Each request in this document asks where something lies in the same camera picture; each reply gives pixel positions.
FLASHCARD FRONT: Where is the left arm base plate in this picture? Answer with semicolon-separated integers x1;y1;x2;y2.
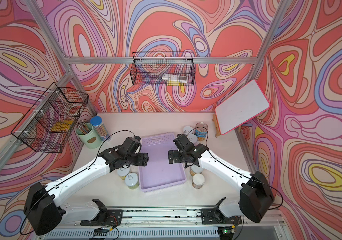
80;199;123;226

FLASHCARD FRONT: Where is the white lid can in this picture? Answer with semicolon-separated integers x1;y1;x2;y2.
187;134;198;145
190;165;204;177
192;174;206;189
124;173;139;190
117;167;131;180
183;126;194;136

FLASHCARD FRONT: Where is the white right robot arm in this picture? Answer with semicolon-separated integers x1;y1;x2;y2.
168;134;275;223

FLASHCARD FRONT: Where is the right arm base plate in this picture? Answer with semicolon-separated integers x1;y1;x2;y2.
197;197;243;226

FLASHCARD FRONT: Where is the black wire basket wall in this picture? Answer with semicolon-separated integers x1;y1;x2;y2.
11;83;89;153
130;51;196;86

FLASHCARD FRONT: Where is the wooden easel stand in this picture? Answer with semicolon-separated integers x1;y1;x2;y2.
212;114;221;138

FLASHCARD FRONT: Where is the blue lid pencil tube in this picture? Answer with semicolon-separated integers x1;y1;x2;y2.
89;116;110;142

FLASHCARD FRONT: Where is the pink framed whiteboard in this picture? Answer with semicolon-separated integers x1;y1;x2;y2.
215;80;271;135

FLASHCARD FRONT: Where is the green pencil cup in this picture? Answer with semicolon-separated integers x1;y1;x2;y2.
75;121;102;149

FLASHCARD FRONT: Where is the purple plastic basket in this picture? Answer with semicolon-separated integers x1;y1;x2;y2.
138;133;187;192

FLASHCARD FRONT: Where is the black wire basket left wall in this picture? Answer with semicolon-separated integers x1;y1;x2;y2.
11;83;89;153

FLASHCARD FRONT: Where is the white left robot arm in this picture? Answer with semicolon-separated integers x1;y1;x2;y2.
23;136;149;236

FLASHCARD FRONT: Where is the white lid can back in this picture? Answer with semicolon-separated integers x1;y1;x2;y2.
183;126;194;136

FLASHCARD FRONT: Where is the black wire basket back wall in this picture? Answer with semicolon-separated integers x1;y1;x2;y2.
130;51;196;86

